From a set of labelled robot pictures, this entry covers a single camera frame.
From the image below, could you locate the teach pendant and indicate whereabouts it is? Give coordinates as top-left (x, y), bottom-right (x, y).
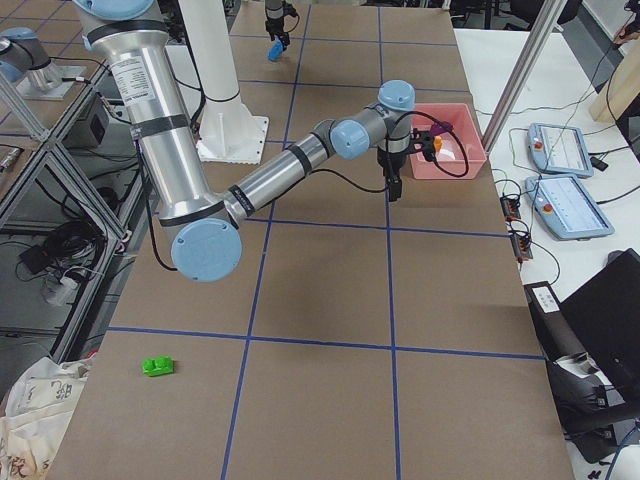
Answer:
top-left (527, 123), bottom-right (593, 178)
top-left (525, 174), bottom-right (615, 240)

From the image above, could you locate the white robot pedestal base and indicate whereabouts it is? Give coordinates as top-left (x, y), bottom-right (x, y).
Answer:
top-left (197, 98), bottom-right (269, 164)

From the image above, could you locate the orange connector board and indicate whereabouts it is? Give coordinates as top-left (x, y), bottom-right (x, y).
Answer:
top-left (500, 196), bottom-right (521, 222)

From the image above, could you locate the aluminium frame rack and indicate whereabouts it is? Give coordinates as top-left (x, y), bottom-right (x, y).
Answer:
top-left (1, 49), bottom-right (145, 375)

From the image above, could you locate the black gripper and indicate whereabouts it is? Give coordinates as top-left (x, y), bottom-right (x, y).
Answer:
top-left (265, 17), bottom-right (290, 42)
top-left (377, 128), bottom-right (435, 202)

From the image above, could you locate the aluminium frame post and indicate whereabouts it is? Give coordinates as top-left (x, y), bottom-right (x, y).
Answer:
top-left (482, 0), bottom-right (568, 153)

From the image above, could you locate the upper teach pendant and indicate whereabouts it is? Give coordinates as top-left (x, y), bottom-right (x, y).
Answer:
top-left (527, 123), bottom-right (593, 178)

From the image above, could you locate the pink plastic box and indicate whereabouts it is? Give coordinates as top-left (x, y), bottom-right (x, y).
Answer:
top-left (410, 103), bottom-right (487, 180)

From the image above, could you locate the orange toy block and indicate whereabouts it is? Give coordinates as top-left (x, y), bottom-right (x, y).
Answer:
top-left (433, 136), bottom-right (443, 153)

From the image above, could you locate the lower teach pendant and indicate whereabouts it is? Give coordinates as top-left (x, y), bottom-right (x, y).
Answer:
top-left (525, 174), bottom-right (615, 240)

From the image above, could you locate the purple toy block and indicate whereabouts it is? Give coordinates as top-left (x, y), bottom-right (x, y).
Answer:
top-left (429, 122), bottom-right (452, 136)

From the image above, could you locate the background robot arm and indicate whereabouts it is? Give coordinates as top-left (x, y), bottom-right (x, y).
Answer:
top-left (1, 27), bottom-right (86, 101)

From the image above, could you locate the long blue toy block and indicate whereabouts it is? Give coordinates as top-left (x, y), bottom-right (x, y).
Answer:
top-left (267, 40), bottom-right (286, 62)

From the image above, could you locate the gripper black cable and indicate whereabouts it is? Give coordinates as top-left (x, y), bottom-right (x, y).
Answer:
top-left (309, 110), bottom-right (469, 193)

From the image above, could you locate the white printed tote bag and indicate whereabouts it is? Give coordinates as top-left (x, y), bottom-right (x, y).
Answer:
top-left (1, 357), bottom-right (94, 479)

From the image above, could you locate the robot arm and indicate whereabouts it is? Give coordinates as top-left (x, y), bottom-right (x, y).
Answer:
top-left (264, 0), bottom-right (297, 46)
top-left (76, 1), bottom-right (441, 282)

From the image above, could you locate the green toy block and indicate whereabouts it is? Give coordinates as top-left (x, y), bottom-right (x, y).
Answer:
top-left (141, 355), bottom-right (174, 377)

